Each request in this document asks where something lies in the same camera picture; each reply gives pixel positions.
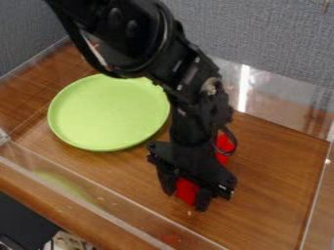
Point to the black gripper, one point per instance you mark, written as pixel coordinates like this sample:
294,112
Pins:
196,164

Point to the red star-profile carrot bar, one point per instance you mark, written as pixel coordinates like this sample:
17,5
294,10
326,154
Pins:
187,187

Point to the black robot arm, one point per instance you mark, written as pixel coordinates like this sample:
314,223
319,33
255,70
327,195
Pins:
131,38

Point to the light green round plate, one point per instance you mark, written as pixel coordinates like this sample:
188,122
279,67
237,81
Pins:
105,114

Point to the black object under table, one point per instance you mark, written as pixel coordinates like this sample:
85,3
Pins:
24,230

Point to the clear acrylic enclosure walls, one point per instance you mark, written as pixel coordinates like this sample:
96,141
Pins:
103,196

